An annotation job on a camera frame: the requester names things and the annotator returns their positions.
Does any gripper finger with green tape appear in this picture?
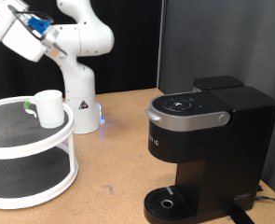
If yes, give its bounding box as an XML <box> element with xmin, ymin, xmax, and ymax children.
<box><xmin>51</xmin><ymin>41</ymin><xmax>68</xmax><ymax>56</ymax></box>
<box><xmin>46</xmin><ymin>47</ymin><xmax>65</xmax><ymax>61</ymax></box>

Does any black machine power cable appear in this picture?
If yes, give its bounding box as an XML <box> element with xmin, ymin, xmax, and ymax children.
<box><xmin>254</xmin><ymin>195</ymin><xmax>275</xmax><ymax>206</ymax></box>

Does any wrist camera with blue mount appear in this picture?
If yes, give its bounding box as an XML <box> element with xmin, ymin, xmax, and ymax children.
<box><xmin>26</xmin><ymin>16</ymin><xmax>54</xmax><ymax>36</ymax></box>

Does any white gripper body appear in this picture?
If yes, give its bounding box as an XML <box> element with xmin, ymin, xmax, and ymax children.
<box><xmin>1</xmin><ymin>27</ymin><xmax>56</xmax><ymax>63</ymax></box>

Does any black Keurig coffee machine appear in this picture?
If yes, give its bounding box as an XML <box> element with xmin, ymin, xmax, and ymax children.
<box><xmin>144</xmin><ymin>75</ymin><xmax>275</xmax><ymax>224</ymax></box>

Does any grey partition panel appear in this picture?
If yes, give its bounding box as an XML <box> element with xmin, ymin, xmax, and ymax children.
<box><xmin>157</xmin><ymin>0</ymin><xmax>275</xmax><ymax>200</ymax></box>

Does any black robot camera cable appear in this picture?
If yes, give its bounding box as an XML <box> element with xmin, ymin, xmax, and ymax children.
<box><xmin>12</xmin><ymin>10</ymin><xmax>55</xmax><ymax>41</ymax></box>

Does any white two-tier turntable shelf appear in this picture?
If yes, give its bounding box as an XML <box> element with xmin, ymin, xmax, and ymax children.
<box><xmin>0</xmin><ymin>95</ymin><xmax>79</xmax><ymax>210</ymax></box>

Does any white mug green taped handle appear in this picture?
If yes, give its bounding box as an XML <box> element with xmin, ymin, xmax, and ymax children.
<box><xmin>23</xmin><ymin>89</ymin><xmax>66</xmax><ymax>129</ymax></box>

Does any black curtain backdrop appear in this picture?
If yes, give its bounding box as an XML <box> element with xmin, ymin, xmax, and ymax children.
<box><xmin>0</xmin><ymin>0</ymin><xmax>163</xmax><ymax>104</ymax></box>

